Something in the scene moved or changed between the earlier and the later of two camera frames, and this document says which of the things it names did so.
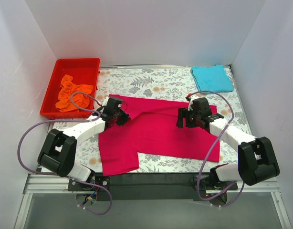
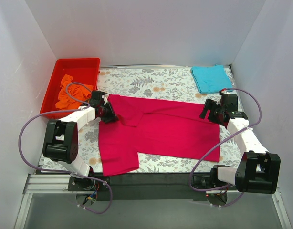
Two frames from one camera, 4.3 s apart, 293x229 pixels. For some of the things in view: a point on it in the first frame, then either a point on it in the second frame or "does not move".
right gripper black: [183, 118] to [211, 110]
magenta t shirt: [152, 129] does not move
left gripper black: [122, 117] to [110, 113]
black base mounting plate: [151, 186] does not move
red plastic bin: [84, 71] does not move
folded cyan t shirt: [212, 78] does not move
